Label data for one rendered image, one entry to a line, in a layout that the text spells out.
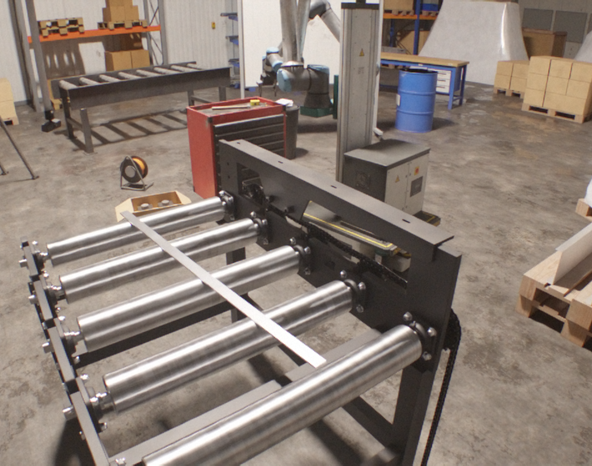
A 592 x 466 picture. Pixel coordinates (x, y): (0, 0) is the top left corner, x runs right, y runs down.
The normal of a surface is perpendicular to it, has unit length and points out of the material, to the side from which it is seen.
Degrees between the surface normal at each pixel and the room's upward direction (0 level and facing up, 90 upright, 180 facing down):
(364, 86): 90
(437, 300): 90
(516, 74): 90
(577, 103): 90
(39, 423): 0
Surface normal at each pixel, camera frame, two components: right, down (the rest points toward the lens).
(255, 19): 0.20, 0.45
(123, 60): 0.58, 0.37
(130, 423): 0.00, -0.89
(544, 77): -0.75, 0.30
